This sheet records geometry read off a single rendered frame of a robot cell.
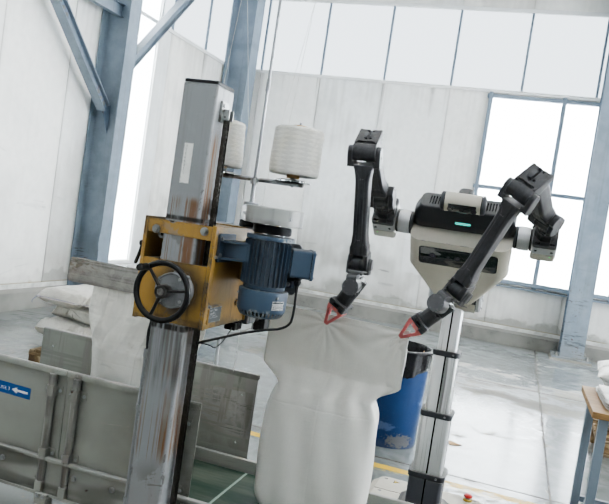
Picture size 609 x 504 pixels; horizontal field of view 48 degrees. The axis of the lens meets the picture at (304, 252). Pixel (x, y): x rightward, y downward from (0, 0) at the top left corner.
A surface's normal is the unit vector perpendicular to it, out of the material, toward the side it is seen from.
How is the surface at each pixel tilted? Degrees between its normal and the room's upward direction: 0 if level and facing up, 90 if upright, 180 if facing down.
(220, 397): 90
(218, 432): 90
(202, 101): 90
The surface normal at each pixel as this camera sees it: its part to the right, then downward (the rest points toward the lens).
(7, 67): 0.94, 0.15
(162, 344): -0.30, 0.00
